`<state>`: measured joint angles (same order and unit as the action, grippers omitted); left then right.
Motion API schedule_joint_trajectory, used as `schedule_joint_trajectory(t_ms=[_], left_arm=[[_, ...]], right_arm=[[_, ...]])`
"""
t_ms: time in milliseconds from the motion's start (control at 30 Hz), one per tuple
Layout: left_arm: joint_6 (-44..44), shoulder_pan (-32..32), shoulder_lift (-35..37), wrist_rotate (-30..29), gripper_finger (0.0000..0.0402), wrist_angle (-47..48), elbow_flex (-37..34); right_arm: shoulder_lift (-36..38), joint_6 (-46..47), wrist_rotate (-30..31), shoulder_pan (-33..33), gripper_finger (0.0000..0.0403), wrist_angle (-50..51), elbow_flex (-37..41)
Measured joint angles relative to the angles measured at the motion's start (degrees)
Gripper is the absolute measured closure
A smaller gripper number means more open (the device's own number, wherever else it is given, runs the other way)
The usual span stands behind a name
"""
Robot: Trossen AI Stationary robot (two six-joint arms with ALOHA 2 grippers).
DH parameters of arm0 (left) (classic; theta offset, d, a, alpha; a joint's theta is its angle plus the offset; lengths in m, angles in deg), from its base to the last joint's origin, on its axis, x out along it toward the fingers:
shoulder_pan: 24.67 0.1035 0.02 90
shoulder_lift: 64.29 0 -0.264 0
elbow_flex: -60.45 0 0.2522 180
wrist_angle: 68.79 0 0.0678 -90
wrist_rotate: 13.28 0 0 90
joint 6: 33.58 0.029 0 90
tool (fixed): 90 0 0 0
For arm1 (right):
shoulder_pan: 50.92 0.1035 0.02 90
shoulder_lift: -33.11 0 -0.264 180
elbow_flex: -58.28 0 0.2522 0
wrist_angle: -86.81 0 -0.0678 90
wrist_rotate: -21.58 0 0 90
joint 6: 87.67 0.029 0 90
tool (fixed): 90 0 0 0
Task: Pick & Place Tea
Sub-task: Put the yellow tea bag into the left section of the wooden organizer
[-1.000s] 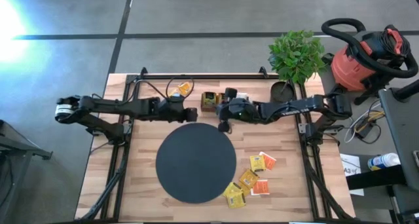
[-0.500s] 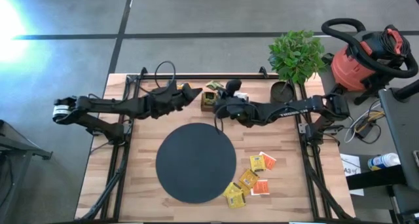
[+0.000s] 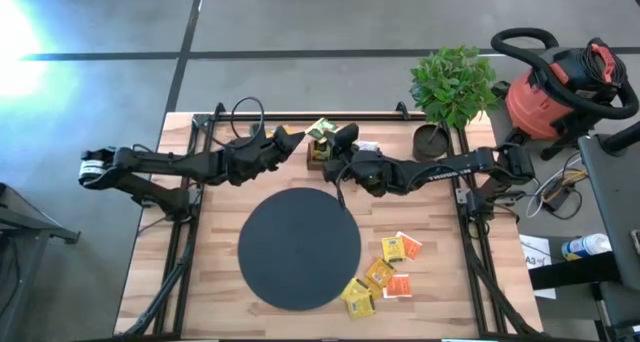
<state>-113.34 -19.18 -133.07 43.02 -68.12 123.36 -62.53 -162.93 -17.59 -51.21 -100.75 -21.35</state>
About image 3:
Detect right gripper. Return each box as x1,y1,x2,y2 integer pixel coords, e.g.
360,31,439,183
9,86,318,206
324,122,396,196

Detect power adapter with cables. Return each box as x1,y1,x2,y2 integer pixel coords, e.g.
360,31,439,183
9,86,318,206
522,151,589,222

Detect white blue canister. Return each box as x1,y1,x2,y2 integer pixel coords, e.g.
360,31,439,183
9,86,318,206
560,232,613,262

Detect black cart frame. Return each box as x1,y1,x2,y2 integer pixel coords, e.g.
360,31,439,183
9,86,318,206
0,181,81,333

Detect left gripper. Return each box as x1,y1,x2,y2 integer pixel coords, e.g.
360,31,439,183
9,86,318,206
224,125,306,183

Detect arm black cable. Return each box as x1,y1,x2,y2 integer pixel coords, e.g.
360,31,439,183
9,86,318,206
333,156,366,209
229,96,266,151

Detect potted green plant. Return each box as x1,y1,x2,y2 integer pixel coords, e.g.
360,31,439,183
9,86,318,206
408,44,501,163

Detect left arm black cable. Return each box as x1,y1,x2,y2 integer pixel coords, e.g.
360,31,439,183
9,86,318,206
229,96,266,151

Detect tea packets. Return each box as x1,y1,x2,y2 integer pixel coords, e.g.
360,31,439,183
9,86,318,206
305,117,339,142

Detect black vacuum hose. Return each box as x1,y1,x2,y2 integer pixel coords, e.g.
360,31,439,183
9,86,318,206
489,26,640,121

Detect orange shop vacuum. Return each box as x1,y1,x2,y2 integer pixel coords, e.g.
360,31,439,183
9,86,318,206
502,36,629,151

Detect orange tea packet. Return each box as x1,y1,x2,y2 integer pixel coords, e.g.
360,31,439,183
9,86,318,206
395,230,424,261
382,273,414,299

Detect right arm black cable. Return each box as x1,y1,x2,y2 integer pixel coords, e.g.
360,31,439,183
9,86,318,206
333,156,366,209

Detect round dark woven placemat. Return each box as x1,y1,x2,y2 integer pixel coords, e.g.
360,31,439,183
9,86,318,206
237,187,362,312

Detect wooden tea organizer box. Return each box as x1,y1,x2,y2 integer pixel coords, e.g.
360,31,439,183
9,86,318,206
305,139,381,172

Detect black shelf board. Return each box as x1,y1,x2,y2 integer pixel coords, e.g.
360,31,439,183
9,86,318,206
527,251,621,291

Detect green yellow tea packet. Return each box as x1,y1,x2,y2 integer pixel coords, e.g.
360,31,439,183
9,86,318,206
312,140,333,162

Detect grey side table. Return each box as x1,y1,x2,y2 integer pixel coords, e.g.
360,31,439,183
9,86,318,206
577,131,640,291

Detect white paper sheet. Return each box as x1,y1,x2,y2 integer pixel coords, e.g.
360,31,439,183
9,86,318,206
518,234,557,301

